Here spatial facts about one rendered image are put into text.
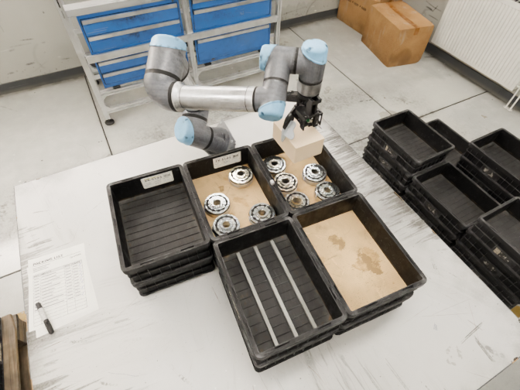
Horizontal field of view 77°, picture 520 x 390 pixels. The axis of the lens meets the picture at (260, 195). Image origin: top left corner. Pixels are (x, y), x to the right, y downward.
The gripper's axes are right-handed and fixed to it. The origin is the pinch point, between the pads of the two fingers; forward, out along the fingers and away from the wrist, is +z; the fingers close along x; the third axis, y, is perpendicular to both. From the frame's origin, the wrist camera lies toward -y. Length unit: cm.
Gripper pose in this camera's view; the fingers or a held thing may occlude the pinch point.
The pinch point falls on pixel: (298, 134)
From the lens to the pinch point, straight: 124.3
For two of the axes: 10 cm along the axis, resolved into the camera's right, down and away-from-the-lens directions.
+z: -0.2, 6.1, 7.9
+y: 4.6, 7.1, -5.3
